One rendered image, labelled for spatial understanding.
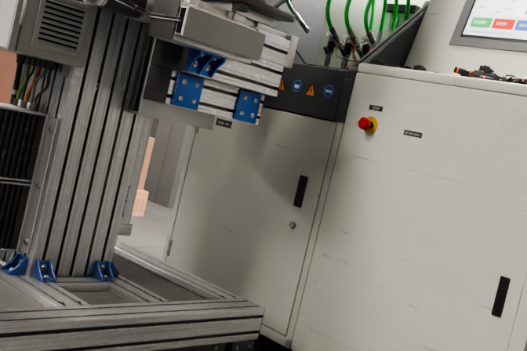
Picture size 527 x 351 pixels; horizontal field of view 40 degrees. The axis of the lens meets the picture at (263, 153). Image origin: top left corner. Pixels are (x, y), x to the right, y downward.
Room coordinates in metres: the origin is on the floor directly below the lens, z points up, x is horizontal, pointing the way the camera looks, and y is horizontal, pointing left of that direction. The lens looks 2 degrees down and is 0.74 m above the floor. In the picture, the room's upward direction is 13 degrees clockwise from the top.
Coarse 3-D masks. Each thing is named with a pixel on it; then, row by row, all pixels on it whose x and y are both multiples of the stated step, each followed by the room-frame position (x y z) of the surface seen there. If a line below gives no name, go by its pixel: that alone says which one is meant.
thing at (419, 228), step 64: (448, 0) 2.36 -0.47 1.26; (448, 64) 2.26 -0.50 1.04; (512, 64) 2.12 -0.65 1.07; (384, 128) 2.10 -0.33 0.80; (448, 128) 1.96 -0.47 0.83; (512, 128) 1.83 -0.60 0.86; (384, 192) 2.06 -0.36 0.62; (448, 192) 1.93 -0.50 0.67; (512, 192) 1.81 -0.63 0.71; (320, 256) 2.19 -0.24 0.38; (384, 256) 2.03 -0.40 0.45; (448, 256) 1.89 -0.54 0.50; (512, 256) 1.78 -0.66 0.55; (320, 320) 2.14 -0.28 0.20; (384, 320) 1.99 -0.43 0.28; (448, 320) 1.86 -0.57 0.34; (512, 320) 1.75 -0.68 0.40
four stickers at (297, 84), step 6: (282, 78) 2.41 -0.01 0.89; (282, 84) 2.41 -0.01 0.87; (294, 84) 2.37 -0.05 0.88; (300, 84) 2.35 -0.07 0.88; (312, 84) 2.32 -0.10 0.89; (282, 90) 2.41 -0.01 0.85; (294, 90) 2.37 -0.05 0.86; (312, 90) 2.32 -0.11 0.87; (324, 90) 2.28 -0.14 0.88; (330, 90) 2.26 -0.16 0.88; (324, 96) 2.28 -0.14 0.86; (330, 96) 2.26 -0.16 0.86
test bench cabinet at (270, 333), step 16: (192, 128) 2.69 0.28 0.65; (336, 128) 2.22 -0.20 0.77; (192, 144) 2.68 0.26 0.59; (336, 144) 2.21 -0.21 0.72; (176, 208) 2.68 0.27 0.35; (320, 208) 2.22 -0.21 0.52; (304, 272) 2.22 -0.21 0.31; (304, 288) 2.21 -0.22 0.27; (272, 336) 2.26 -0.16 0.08; (288, 336) 2.22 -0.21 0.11
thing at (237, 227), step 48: (240, 144) 2.50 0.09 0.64; (288, 144) 2.35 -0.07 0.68; (192, 192) 2.64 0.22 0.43; (240, 192) 2.47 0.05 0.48; (288, 192) 2.32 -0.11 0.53; (192, 240) 2.59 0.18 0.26; (240, 240) 2.43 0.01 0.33; (288, 240) 2.28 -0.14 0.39; (240, 288) 2.39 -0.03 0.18; (288, 288) 2.25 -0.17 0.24
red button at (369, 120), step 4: (360, 120) 2.12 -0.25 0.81; (364, 120) 2.11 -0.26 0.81; (368, 120) 2.10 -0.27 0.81; (372, 120) 2.13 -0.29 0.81; (376, 120) 2.12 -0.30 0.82; (360, 124) 2.11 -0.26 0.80; (364, 124) 2.10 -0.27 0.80; (368, 124) 2.10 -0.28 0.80; (372, 124) 2.13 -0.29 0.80; (376, 124) 2.12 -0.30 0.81; (364, 128) 2.11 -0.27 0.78; (368, 128) 2.14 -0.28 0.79; (372, 128) 2.13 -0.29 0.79; (368, 132) 2.14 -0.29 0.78; (372, 132) 2.13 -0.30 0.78
